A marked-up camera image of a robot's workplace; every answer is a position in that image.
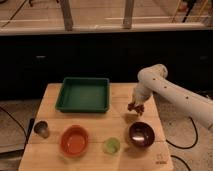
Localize black cable right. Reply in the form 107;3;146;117
165;116;200;171

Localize green square tray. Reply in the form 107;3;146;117
55;77;110;113

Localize black cable left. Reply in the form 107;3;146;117
0;106;28;148

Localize black cable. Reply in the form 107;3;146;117
0;106;28;148
165;116;200;171

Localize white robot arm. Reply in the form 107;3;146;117
131;64;213;133

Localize dark red grape bunch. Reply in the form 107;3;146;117
127;102;144;116

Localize green cup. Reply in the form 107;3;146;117
102;137;120;154

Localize dark purple bowl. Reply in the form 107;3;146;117
128;122;155;148

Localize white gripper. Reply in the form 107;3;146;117
132;83;152;106

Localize grey metal cup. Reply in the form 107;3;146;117
34;121;50;138

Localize red bowl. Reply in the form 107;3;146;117
59;125;89;158

